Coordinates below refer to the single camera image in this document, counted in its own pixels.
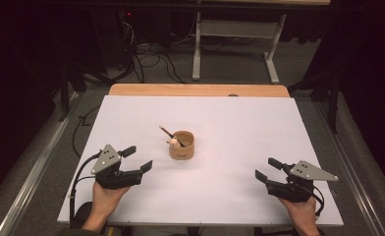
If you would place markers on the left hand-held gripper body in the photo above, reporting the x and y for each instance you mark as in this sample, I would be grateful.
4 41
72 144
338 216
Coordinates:
110 170

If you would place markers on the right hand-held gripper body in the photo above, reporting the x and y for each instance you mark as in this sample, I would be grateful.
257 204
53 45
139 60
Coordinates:
295 183

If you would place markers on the wooden pen holder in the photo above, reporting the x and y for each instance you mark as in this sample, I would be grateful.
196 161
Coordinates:
182 149

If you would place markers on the wooden spoon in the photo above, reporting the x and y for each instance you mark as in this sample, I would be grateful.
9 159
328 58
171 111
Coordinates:
168 132

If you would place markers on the person's right hand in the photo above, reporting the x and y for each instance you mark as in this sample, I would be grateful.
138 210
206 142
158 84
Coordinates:
302 211

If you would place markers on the person's left hand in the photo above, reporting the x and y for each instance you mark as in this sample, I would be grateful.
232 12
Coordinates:
107 200

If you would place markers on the white board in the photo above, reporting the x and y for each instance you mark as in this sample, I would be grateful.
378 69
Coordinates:
233 137

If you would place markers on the black metal stand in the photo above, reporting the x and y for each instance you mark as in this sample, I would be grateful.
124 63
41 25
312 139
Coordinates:
333 98
66 95

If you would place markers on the wooden table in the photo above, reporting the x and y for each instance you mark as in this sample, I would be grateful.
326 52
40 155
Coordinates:
197 90

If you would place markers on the aluminium floor rail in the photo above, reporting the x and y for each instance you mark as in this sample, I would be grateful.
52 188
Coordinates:
357 170
33 167

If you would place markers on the white metal desk frame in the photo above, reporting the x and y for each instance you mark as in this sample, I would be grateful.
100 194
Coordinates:
236 29

